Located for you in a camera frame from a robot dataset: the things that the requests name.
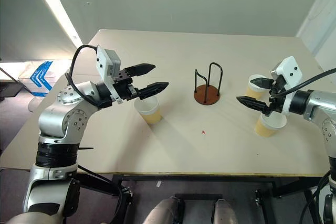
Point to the black metal table frame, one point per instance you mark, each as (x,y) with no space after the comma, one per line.
(210,178)

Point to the tan paper cup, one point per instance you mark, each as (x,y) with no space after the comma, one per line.
(151,112)
(253,91)
(267,127)

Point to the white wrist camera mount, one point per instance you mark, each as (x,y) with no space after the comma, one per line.
(105,62)
(288,70)

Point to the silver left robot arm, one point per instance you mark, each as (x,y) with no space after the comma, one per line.
(52,119)

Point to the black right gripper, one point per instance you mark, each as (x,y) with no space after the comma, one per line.
(277,103)

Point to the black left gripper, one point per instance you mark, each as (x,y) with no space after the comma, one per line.
(123,90)

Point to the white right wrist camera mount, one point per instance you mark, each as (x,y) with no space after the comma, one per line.
(288,70)

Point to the dark rounded grey shape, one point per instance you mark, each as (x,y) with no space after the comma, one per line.
(225,212)
(164,212)

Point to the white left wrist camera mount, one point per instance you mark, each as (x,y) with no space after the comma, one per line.
(105,62)

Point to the clear box with blue tape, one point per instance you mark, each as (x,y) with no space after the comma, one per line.
(42,77)

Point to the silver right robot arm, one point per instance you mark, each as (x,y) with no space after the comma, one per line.
(317,100)

